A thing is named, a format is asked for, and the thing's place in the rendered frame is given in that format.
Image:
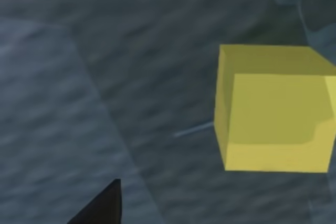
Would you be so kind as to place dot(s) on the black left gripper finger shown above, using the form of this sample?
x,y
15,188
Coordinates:
x,y
105,207

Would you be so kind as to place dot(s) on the yellow cube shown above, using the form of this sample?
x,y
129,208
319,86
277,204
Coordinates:
x,y
275,119

